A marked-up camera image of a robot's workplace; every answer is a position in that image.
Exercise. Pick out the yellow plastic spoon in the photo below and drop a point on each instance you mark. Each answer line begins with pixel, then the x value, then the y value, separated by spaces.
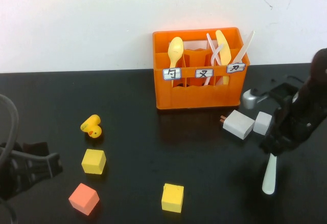
pixel 175 48

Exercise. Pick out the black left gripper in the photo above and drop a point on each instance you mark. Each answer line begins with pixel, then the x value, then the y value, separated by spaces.
pixel 12 178

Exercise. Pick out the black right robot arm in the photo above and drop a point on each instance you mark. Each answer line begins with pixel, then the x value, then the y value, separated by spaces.
pixel 319 65

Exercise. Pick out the pink plastic fork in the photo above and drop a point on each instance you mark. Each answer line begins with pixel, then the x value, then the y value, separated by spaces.
pixel 217 54

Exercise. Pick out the orange plastic cutlery holder crate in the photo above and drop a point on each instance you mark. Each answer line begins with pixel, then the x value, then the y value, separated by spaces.
pixel 196 96

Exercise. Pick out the paper label knife character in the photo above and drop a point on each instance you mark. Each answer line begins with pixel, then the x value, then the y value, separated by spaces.
pixel 235 68

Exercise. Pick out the paper label fork character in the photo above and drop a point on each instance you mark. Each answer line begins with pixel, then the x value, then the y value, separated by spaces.
pixel 204 73

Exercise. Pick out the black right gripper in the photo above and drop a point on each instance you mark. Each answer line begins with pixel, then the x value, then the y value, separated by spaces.
pixel 291 124

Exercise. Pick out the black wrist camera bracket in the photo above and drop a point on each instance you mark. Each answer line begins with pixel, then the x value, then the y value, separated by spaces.
pixel 283 91

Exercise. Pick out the pale green plastic spoon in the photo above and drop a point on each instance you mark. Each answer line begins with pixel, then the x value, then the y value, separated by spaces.
pixel 269 178

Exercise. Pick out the yellow foam cube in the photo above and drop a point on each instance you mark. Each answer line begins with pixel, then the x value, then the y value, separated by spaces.
pixel 172 198
pixel 93 161

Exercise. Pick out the yellow plastic knife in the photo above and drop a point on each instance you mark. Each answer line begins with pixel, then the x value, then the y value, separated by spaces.
pixel 223 50

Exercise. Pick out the white USB wall charger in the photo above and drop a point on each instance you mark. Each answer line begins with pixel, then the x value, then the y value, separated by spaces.
pixel 238 125

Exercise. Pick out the yellow rubber duck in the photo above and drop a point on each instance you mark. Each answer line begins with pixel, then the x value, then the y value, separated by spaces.
pixel 92 126

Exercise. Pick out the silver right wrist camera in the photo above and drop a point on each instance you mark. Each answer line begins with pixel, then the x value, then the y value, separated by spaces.
pixel 249 100

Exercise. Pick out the paper label spoon character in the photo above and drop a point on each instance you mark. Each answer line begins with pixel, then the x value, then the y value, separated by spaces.
pixel 172 74

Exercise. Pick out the white foam cube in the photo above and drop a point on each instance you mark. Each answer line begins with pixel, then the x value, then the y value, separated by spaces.
pixel 262 123

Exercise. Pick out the orange foam cube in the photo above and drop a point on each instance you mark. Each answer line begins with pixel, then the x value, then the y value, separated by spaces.
pixel 83 198

